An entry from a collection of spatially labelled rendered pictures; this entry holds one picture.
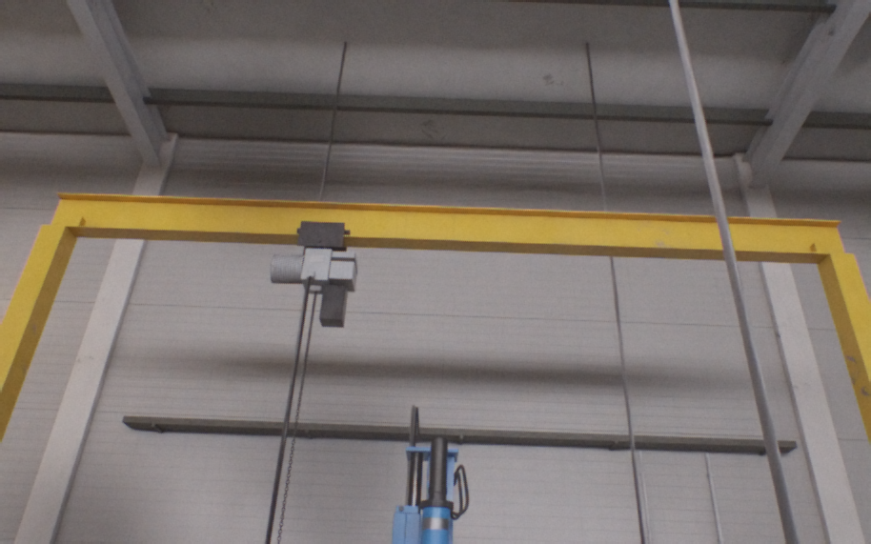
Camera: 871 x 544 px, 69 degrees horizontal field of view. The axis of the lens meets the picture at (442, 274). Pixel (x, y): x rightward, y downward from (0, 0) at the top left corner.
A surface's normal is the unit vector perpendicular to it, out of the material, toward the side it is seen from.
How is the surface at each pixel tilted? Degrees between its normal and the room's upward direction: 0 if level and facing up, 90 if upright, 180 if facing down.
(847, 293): 90
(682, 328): 90
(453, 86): 173
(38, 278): 90
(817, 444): 90
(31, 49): 173
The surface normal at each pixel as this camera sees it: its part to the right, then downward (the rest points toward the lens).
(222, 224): 0.01, -0.50
